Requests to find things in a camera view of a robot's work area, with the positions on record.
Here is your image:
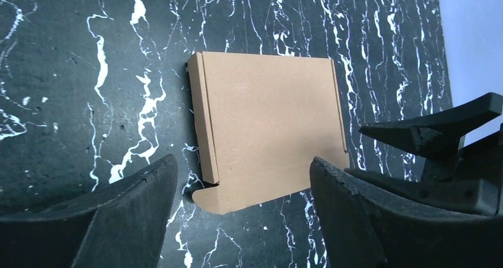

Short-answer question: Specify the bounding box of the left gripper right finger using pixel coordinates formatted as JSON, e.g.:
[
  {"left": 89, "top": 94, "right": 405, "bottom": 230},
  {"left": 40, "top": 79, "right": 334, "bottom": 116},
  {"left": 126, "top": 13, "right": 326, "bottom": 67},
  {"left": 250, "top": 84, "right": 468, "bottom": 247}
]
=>
[{"left": 310, "top": 157, "right": 502, "bottom": 267}]

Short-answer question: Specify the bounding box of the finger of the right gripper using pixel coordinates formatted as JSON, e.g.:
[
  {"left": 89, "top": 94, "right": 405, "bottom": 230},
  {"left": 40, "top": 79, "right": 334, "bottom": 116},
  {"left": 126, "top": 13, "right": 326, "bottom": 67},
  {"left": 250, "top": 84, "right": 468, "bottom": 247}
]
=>
[
  {"left": 346, "top": 130, "right": 502, "bottom": 216},
  {"left": 359, "top": 92, "right": 502, "bottom": 158}
]

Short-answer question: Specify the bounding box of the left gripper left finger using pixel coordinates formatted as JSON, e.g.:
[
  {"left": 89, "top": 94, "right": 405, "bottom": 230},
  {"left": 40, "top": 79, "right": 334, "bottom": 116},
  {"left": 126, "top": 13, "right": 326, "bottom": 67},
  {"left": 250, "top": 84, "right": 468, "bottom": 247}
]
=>
[{"left": 1, "top": 154, "right": 178, "bottom": 267}]

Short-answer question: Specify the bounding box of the brown cardboard box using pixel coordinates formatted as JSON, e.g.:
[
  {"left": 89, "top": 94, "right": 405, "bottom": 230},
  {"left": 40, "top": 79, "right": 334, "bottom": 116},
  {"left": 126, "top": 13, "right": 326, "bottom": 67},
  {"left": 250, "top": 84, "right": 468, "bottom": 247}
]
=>
[{"left": 187, "top": 51, "right": 349, "bottom": 215}]

